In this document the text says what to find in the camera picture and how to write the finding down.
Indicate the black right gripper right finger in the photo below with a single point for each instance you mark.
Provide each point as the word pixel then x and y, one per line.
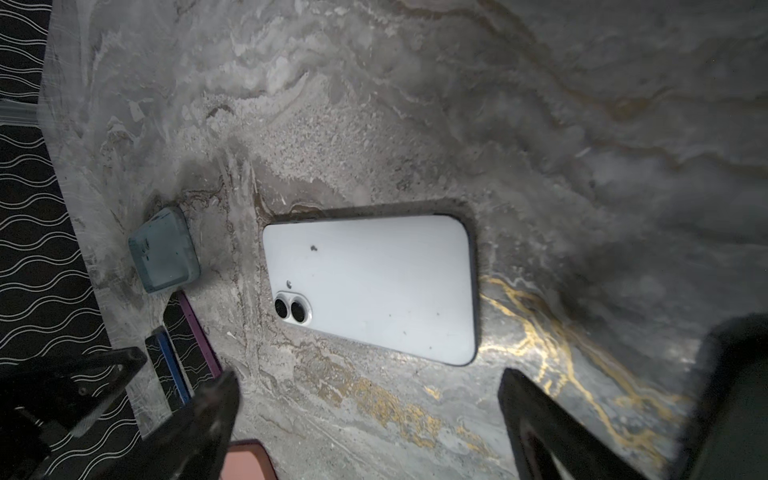
pixel 543 435

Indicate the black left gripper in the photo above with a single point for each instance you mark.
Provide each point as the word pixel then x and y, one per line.
pixel 40 397

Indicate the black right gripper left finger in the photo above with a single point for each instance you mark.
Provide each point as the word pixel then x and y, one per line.
pixel 192 443

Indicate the white smartphone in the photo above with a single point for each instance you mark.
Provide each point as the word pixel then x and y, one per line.
pixel 400 283

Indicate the pink phone case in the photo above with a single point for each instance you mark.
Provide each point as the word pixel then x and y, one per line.
pixel 247 460

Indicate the black phone blue edge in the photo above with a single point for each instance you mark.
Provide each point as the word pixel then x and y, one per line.
pixel 167 369

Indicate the black phone purple edge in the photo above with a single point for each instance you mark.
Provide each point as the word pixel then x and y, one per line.
pixel 194 353

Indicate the black phone case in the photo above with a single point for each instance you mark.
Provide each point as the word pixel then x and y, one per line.
pixel 726 434

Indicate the light blue phone case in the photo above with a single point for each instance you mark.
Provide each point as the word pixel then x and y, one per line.
pixel 163 251

